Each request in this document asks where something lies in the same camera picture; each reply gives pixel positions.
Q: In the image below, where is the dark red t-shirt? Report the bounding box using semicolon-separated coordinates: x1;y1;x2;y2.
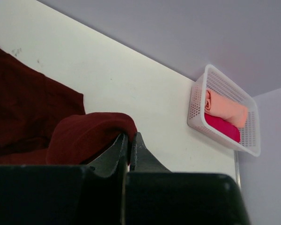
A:
0;49;137;165

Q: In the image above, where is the white plastic basket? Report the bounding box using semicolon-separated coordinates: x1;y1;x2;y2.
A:
187;64;261;157

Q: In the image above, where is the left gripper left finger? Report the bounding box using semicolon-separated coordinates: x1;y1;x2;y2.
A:
81;133;128;180

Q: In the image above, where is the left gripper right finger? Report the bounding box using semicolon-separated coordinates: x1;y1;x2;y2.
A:
130;132;171;173

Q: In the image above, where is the rolled peach t-shirt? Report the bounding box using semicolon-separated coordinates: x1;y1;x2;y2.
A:
204;89;248;128

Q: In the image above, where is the rolled pink t-shirt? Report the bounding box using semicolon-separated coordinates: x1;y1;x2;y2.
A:
204;113;241;143

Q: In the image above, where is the aluminium rail frame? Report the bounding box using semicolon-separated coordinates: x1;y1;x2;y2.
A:
234;150;241;189

